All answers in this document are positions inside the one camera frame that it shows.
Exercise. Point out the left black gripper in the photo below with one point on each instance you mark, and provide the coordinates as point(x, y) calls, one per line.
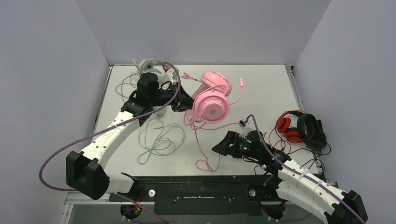
point(183, 102)

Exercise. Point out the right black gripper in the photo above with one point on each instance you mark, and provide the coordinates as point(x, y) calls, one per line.
point(231, 145)

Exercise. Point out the pink cat-ear headphones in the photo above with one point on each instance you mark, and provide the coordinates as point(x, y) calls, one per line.
point(211, 105)

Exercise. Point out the mint green headphones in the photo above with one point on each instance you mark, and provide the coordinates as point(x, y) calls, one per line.
point(159, 138)

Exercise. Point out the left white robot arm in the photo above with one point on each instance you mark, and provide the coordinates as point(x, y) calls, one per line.
point(85, 170)

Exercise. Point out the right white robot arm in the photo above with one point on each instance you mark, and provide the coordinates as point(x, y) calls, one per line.
point(294, 183)

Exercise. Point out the red and black headphones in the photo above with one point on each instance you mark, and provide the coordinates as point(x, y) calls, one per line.
point(300, 127)

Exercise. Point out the white gaming headset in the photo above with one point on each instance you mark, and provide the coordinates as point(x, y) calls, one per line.
point(152, 65)

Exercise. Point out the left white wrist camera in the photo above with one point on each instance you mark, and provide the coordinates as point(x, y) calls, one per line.
point(171, 73)

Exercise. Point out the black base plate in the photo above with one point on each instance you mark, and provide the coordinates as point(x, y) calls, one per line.
point(206, 195)

